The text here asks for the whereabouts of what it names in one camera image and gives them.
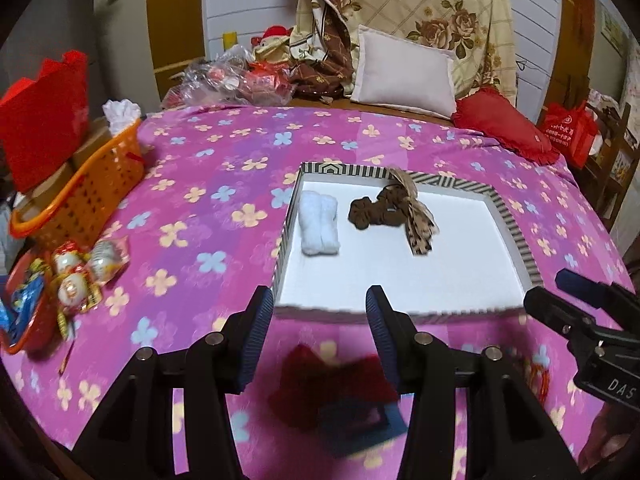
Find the red paper bag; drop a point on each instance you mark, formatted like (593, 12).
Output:
(45, 119)

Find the red round candy basket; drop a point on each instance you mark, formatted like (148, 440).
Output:
(28, 313)

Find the santa plush toy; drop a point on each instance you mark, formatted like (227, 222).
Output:
(273, 46)

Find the striped cardboard tray box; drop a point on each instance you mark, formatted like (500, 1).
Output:
(480, 263)

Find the leopard print hair bow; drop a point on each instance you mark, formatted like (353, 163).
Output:
(420, 223)

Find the white small pillow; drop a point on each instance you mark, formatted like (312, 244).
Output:
(403, 75)

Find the white tissue paper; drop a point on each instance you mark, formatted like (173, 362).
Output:
(120, 115)

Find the red shopping bag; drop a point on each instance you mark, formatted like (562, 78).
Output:
(571, 132)

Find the red heart cushion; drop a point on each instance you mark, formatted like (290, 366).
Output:
(489, 112)

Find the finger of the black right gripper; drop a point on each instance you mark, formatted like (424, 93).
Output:
(598, 294)
(556, 313)

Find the wooden chair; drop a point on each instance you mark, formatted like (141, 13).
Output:
(610, 172)

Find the clear plastic bag with items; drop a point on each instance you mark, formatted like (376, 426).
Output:
(235, 77)

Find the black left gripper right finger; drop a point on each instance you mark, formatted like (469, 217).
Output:
(393, 334)

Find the silver ornament ball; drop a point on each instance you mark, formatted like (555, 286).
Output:
(105, 261)

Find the santa ornament ball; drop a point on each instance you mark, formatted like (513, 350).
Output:
(73, 292)

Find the orange plastic basket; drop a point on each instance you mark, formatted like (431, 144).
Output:
(88, 200)

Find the pink floral bed sheet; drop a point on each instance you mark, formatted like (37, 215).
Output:
(204, 228)

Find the floral beige quilt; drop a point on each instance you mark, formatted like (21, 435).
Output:
(479, 34)

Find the blue claw hair clip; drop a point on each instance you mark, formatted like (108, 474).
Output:
(357, 427)

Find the white fluffy scrunchie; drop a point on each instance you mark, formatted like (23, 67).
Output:
(317, 215)

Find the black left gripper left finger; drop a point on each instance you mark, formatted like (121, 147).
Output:
(244, 337)

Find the brown scrunchie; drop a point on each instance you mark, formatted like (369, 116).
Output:
(389, 209)

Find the person right hand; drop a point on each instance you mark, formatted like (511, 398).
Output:
(609, 432)

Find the red bow hair clip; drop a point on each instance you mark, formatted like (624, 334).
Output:
(310, 390)

